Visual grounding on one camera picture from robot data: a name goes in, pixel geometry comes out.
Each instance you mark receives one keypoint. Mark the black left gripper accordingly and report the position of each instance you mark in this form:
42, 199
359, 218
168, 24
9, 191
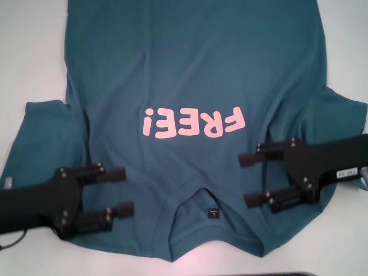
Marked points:
57, 201

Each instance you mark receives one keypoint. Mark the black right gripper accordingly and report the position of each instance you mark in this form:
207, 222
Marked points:
310, 166

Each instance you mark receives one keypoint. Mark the blue shirt with pink print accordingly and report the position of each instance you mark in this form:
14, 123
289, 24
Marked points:
187, 72

